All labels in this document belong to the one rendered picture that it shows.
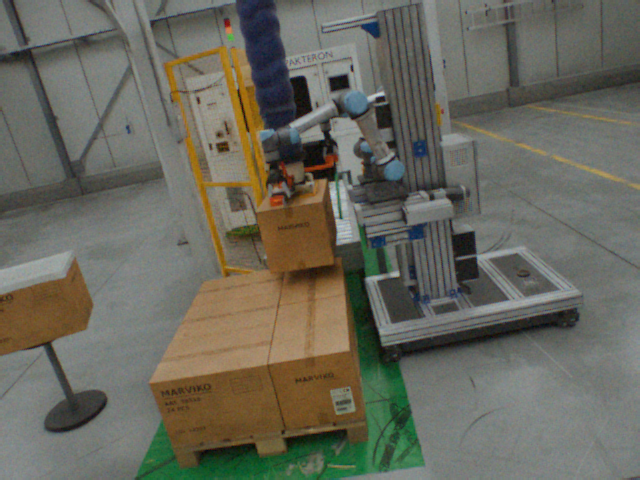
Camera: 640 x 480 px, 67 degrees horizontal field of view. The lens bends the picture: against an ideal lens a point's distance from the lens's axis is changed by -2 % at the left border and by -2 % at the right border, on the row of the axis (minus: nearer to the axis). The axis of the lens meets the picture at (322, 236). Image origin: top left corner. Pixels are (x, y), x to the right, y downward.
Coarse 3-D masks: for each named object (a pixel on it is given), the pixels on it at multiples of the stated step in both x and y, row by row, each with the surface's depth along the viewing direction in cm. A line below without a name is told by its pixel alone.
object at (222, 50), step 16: (224, 48) 376; (176, 64) 415; (208, 64) 395; (224, 64) 379; (176, 80) 426; (176, 96) 432; (240, 112) 393; (240, 128) 396; (192, 144) 448; (192, 160) 451; (224, 160) 427; (208, 176) 450; (256, 176) 411; (256, 192) 413; (208, 208) 467; (240, 208) 439; (208, 224) 473; (224, 224) 462; (224, 256) 485; (224, 272) 487; (240, 272) 472
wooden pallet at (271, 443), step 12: (360, 384) 289; (348, 420) 244; (360, 420) 244; (276, 432) 247; (288, 432) 247; (300, 432) 247; (312, 432) 247; (348, 432) 247; (360, 432) 247; (192, 444) 250; (204, 444) 250; (216, 444) 249; (228, 444) 249; (264, 444) 249; (276, 444) 249; (180, 456) 252; (192, 456) 252
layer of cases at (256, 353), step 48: (240, 288) 325; (288, 288) 310; (336, 288) 297; (192, 336) 275; (240, 336) 264; (288, 336) 254; (336, 336) 245; (192, 384) 237; (240, 384) 237; (288, 384) 237; (336, 384) 237; (192, 432) 247; (240, 432) 247
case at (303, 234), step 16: (320, 192) 307; (272, 208) 292; (288, 208) 288; (304, 208) 288; (320, 208) 287; (272, 224) 293; (288, 224) 292; (304, 224) 291; (320, 224) 291; (336, 224) 352; (272, 240) 296; (288, 240) 295; (304, 240) 295; (320, 240) 294; (336, 240) 334; (272, 256) 300; (288, 256) 299; (304, 256) 298; (320, 256) 298; (272, 272) 303
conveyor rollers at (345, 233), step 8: (336, 192) 515; (344, 192) 506; (336, 200) 482; (336, 208) 456; (344, 208) 454; (336, 216) 437; (344, 216) 429; (344, 224) 411; (344, 232) 388; (344, 240) 371; (352, 240) 370
